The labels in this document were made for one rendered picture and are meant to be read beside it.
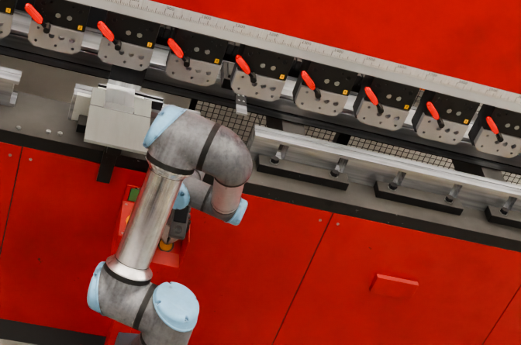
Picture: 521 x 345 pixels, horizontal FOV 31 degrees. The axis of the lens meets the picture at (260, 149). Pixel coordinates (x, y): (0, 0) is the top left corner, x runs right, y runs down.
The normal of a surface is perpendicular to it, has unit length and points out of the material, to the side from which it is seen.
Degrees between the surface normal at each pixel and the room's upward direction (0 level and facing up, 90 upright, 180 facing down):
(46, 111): 0
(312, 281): 90
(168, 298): 8
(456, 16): 90
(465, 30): 90
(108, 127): 0
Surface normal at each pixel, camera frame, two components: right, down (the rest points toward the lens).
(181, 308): 0.42, -0.72
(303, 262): 0.05, 0.59
